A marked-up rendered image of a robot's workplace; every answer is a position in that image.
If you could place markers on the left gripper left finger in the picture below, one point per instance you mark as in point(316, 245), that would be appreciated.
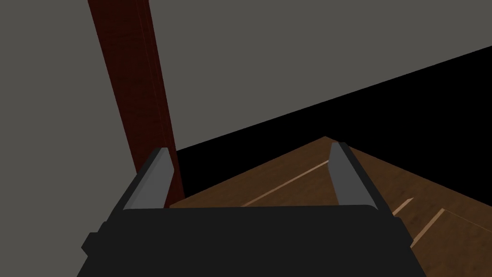
point(152, 184)

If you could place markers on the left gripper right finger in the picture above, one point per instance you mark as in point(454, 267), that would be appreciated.
point(348, 184)

